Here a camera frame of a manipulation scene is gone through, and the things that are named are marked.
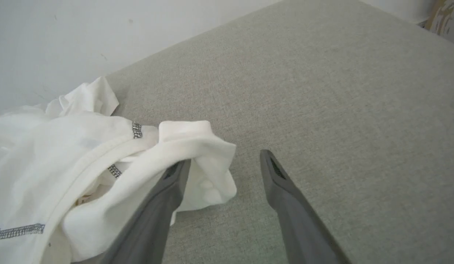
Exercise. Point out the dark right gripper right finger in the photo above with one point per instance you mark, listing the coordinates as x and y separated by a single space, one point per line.
296 216

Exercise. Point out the patterned beige cushion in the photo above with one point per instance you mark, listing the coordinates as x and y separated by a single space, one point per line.
446 18

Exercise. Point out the white garment with grey stitching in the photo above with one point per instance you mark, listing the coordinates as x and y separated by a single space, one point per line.
65 165

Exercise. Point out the grey fabric sofa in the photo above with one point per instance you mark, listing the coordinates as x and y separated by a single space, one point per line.
322 91

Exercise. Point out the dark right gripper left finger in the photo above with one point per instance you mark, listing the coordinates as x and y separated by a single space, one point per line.
150 223

